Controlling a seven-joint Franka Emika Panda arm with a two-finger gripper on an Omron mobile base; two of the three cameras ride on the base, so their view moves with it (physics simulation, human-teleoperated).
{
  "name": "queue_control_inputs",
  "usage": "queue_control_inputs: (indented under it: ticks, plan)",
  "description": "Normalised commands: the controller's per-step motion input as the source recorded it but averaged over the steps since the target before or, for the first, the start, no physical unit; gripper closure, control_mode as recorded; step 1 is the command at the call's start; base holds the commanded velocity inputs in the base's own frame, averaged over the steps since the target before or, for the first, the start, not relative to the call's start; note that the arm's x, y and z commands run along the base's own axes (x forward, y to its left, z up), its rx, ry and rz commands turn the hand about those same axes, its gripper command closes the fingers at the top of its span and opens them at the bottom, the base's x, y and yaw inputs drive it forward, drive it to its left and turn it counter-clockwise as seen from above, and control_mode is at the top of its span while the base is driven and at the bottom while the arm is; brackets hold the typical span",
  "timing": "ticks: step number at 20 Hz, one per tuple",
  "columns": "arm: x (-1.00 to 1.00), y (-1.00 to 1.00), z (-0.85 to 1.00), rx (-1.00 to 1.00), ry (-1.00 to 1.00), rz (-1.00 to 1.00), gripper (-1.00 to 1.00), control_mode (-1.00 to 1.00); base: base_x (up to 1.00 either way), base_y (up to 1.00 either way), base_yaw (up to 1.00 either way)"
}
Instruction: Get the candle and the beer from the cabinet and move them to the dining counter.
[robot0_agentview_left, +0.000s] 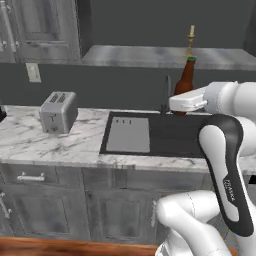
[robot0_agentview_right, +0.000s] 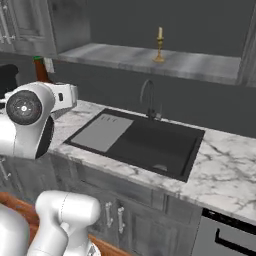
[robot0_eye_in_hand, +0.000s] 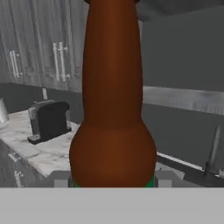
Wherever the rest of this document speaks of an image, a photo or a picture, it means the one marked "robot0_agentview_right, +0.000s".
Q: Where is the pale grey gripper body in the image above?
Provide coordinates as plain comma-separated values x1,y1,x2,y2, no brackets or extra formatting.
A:
50,105,76,120

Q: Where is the brown beer bottle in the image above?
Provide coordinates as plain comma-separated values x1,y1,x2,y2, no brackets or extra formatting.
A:
32,55,54,84

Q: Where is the cream candle in brass holder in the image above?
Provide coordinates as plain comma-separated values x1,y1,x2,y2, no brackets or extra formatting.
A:
152,26,166,64

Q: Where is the black countertop appliance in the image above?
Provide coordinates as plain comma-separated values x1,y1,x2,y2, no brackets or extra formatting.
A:
0,63,20,101

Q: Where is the grey base cupboard door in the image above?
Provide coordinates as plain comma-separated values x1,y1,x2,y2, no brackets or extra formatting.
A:
68,181,118,249
0,156,61,204
114,196,203,256

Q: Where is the black sink basin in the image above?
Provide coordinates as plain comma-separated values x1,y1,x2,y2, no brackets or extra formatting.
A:
63,107,206,183

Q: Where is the dark grey sink tap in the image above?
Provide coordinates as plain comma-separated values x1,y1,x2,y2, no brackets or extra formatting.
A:
139,78,164,122

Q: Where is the grey false drawer front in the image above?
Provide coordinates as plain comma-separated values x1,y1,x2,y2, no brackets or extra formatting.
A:
79,164,168,212

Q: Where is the grey dishwasher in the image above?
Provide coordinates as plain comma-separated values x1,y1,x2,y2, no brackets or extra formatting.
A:
190,207,256,256

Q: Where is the white wall outlet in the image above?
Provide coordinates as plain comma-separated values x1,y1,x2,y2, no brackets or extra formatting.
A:
43,57,56,74

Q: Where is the silver base cupboard handle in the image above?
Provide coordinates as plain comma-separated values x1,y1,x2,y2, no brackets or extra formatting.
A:
0,157,12,182
104,201,114,229
117,206,126,235

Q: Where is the grey closed wall cabinet door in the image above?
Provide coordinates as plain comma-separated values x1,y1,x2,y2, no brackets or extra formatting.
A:
0,0,58,58

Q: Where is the silver wall cabinet handle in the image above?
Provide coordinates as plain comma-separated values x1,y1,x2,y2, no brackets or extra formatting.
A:
0,3,17,45

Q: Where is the grey open wall cabinet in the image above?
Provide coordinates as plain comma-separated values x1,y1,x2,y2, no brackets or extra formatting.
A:
57,0,256,87

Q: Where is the grey open wall cabinet door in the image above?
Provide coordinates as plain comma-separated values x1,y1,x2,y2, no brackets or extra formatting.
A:
236,3,256,88

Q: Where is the black dishwasher handle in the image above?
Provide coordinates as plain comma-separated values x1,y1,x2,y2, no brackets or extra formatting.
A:
214,228,256,256

